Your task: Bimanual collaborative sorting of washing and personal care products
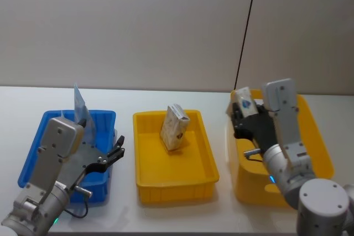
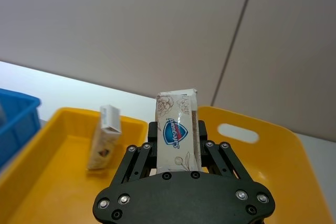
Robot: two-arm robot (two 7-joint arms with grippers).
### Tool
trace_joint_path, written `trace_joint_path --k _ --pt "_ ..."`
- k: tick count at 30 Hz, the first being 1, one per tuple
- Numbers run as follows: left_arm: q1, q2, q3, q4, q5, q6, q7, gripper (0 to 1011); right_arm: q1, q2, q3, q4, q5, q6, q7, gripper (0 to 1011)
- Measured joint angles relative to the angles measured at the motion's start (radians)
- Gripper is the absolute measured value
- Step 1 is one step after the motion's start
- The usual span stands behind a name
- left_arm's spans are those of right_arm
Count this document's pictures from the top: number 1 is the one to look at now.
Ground deep yellow plastic bin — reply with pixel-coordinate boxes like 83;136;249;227
225;89;335;208

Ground white tissue pack blue print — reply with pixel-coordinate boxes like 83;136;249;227
235;87;259;118

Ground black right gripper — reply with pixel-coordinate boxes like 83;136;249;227
231;99;278;153

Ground shallow yellow plastic bin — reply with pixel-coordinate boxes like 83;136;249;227
132;109;221;207

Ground blue plastic bin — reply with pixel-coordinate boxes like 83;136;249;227
17;109;117;205

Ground thin black cable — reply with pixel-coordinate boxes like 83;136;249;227
233;0;260;91

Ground beige patterned carton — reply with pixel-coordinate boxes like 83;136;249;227
159;103;191;153

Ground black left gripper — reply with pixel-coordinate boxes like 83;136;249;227
56;119;126;192

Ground clear plastic bag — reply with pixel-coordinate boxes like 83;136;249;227
61;82;96;149

